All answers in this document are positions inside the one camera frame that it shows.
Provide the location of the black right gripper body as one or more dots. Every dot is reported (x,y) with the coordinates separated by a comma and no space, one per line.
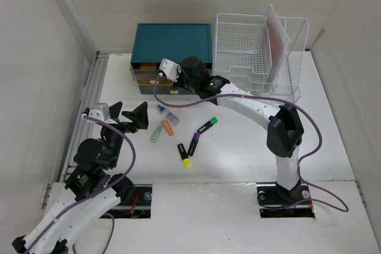
(183,82)

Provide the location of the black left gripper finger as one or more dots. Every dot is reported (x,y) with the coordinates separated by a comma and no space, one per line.
(138,118)
(115,110)

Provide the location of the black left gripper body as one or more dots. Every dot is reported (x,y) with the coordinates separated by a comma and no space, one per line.
(114,139)

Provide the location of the clear blue cap bottle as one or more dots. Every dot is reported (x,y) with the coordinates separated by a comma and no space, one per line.
(168,115)

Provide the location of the green cap black highlighter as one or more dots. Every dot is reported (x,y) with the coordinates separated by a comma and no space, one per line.
(207,125)

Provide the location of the purple cap black highlighter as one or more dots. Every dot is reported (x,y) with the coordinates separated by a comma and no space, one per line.
(193,144)

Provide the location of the yellow cap black highlighter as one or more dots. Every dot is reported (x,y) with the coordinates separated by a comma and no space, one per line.
(184,156)

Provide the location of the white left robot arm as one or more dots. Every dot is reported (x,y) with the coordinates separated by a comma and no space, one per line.
(89,192)

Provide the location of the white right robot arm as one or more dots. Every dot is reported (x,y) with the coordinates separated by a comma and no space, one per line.
(281,121)

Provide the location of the green translucent plastic case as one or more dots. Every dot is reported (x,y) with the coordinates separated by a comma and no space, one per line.
(156,134)

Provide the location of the orange plastic case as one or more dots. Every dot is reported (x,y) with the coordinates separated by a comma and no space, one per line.
(167,127)

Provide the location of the teal drawer organizer box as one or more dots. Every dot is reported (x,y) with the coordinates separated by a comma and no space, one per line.
(173,41)

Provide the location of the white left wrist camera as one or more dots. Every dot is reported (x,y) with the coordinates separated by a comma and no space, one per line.
(99,111)

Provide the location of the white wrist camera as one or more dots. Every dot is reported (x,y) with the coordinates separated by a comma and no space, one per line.
(170,69)
(99,111)

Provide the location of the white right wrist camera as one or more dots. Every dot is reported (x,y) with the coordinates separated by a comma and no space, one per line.
(170,69)

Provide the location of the white wire file rack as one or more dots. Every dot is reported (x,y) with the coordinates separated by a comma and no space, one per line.
(242,54)

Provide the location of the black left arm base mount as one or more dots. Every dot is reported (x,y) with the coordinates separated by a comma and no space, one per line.
(138,207)

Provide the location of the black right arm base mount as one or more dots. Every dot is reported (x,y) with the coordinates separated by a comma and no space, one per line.
(276,202)

